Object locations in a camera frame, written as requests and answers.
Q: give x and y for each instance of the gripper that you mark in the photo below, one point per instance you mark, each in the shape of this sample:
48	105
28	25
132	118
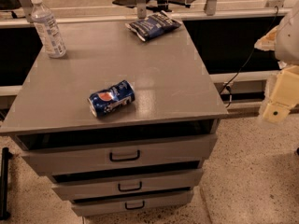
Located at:
288	42

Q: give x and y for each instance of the blue chip bag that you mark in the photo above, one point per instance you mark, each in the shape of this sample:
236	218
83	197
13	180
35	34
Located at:
154	25

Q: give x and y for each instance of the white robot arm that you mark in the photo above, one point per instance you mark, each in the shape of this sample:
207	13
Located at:
284	41

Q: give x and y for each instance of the blue pepsi can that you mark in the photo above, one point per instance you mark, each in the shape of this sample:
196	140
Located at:
106	101

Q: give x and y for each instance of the middle grey drawer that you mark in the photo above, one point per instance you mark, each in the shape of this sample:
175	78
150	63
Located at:
130	184

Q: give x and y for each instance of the grey drawer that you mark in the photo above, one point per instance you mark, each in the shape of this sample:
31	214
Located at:
130	184
126	204
91	158

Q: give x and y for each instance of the grey drawer cabinet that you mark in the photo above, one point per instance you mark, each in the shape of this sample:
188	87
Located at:
117	124

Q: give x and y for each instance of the bottom grey drawer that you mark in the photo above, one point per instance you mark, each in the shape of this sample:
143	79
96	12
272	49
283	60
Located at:
126	204

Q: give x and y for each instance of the top grey drawer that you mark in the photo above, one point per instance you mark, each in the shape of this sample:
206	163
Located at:
91	158

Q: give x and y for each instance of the clear plastic water bottle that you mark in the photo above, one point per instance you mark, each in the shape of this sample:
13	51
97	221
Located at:
47	29

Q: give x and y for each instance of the black bar at left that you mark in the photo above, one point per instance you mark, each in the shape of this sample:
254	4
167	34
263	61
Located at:
5	157

